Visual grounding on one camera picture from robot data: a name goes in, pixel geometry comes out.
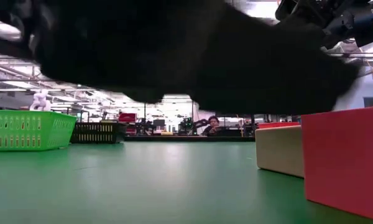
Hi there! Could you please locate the cream rectangular block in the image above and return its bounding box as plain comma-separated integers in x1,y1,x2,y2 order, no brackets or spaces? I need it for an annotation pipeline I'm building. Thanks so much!
254,125,305,179

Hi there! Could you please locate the person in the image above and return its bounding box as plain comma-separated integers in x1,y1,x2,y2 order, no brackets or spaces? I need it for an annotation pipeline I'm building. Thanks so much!
200,115,224,137

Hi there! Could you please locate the black plastic basket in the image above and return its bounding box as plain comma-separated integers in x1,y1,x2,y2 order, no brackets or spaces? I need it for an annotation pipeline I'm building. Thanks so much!
70,121,127,144

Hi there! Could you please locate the distant orange block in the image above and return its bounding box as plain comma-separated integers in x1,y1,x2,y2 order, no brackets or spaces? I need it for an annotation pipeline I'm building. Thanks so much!
257,121,302,129

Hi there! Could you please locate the pink square block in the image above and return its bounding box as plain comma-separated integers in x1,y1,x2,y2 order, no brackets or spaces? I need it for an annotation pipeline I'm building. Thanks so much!
300,105,373,223

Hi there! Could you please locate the red box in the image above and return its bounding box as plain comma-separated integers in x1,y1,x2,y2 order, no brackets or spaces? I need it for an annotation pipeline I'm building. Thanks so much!
117,112,137,124

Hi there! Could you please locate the green table mat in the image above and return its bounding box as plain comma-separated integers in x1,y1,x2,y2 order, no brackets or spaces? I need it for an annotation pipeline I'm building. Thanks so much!
0,141,373,224

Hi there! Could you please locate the white figure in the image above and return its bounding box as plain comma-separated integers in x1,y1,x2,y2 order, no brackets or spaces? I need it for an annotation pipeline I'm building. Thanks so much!
29,89,52,112

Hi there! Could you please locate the green plastic basket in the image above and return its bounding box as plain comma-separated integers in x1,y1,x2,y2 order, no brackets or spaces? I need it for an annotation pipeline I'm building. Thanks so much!
0,109,78,152

